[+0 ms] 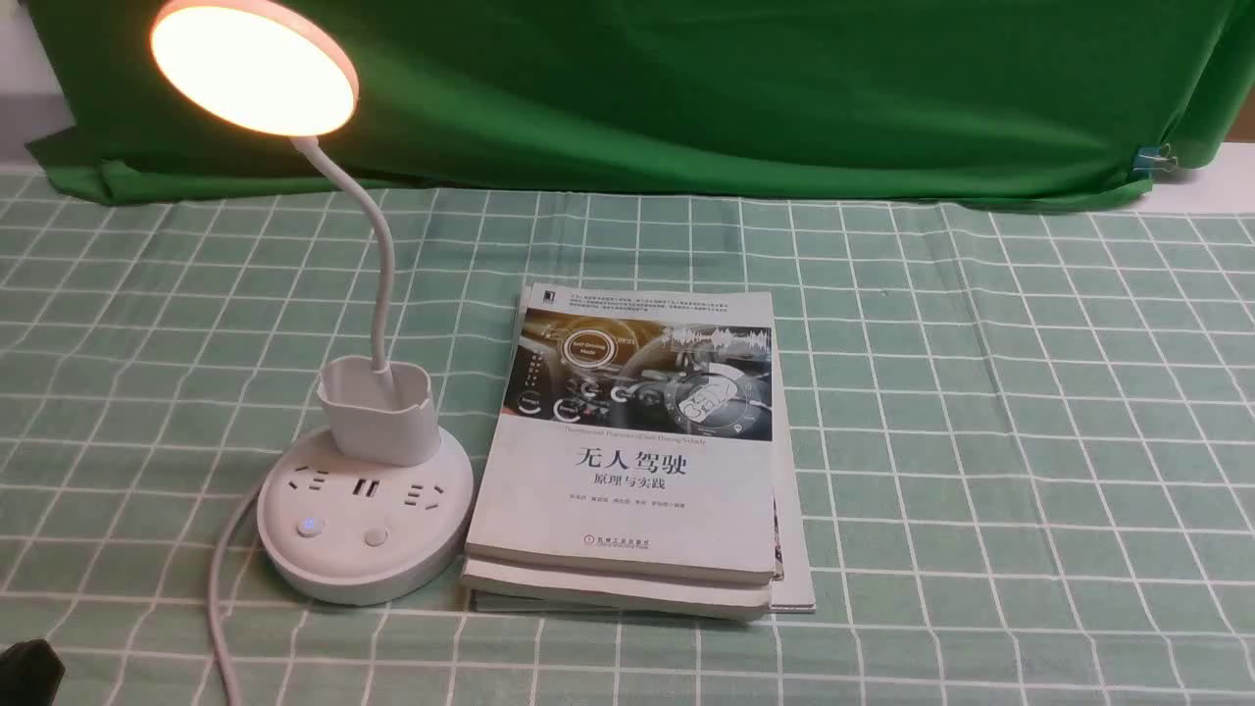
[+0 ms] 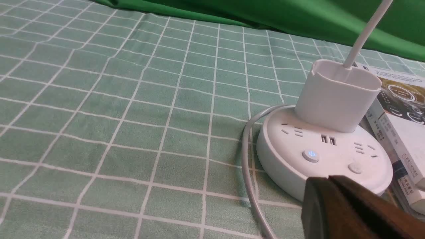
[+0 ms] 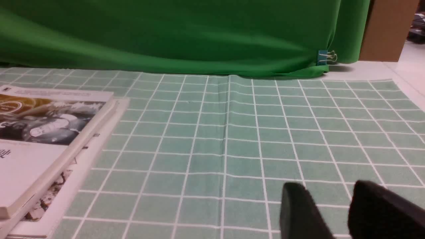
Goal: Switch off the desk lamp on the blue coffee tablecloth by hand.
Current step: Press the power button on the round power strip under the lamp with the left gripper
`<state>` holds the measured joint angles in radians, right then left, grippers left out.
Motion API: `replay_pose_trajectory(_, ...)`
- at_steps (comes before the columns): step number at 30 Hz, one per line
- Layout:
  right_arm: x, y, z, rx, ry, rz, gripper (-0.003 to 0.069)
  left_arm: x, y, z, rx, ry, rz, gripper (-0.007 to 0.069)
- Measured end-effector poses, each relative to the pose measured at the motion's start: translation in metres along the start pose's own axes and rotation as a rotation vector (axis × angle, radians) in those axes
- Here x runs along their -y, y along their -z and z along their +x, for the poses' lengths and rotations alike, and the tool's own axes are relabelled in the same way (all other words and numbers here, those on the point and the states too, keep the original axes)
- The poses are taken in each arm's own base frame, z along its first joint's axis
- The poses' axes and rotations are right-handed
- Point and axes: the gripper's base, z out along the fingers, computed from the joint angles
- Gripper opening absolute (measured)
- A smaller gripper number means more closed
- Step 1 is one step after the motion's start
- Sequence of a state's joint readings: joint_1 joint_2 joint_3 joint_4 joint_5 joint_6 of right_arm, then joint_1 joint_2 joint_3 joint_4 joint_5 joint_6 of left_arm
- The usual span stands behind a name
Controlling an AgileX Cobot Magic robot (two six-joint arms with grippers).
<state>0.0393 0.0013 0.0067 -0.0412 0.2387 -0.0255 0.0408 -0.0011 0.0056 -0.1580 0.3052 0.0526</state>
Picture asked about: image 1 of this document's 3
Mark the white desk lamp with sockets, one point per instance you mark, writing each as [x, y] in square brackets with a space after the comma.
[374, 505]

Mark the green backdrop cloth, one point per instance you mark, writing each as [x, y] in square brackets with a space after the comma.
[1007, 104]

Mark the top white driverless-car book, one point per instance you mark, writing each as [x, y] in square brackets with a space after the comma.
[635, 435]

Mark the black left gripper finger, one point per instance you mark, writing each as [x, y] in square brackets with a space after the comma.
[31, 673]

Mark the blue binder clip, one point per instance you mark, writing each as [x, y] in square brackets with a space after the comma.
[1149, 161]

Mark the middle white book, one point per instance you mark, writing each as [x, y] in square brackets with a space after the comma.
[500, 587]

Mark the green checked tablecloth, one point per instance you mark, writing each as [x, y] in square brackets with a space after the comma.
[1023, 445]

